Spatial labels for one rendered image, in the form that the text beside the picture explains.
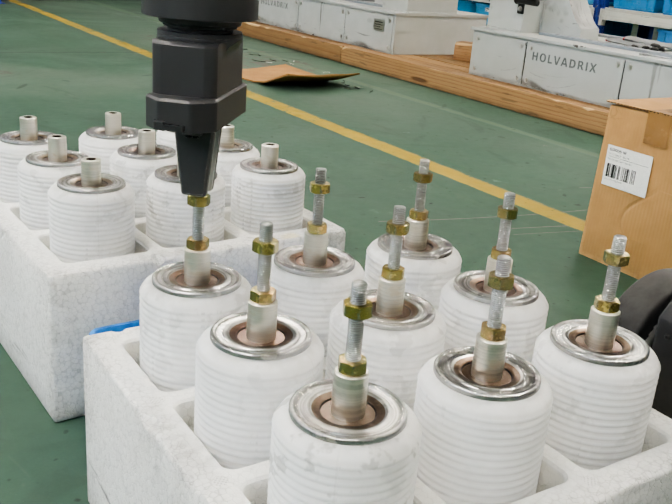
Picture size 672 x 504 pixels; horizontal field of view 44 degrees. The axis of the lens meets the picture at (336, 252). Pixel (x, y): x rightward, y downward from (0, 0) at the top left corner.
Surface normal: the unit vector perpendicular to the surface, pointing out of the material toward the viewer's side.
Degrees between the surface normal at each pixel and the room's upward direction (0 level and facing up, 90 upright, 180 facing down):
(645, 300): 37
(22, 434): 0
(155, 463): 90
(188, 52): 90
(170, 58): 90
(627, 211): 89
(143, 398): 0
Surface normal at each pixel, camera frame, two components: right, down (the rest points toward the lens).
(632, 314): -0.57, -0.51
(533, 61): -0.84, 0.13
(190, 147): -0.15, 0.33
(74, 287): 0.58, 0.33
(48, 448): 0.07, -0.94
